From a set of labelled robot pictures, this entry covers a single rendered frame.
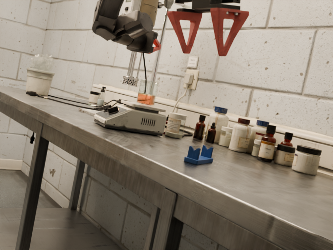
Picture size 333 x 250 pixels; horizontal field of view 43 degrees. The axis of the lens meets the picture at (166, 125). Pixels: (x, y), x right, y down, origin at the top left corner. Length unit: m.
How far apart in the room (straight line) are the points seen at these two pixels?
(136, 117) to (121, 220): 1.06
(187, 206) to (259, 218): 0.21
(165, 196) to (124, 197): 1.38
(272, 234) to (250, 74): 1.06
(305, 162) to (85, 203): 1.69
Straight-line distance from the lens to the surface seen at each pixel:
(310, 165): 1.21
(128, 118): 1.28
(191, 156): 0.93
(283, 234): 0.63
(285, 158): 1.29
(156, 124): 1.32
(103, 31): 1.20
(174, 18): 0.76
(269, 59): 1.59
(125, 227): 2.23
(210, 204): 0.72
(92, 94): 2.43
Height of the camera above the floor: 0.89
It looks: 4 degrees down
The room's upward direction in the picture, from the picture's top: 12 degrees clockwise
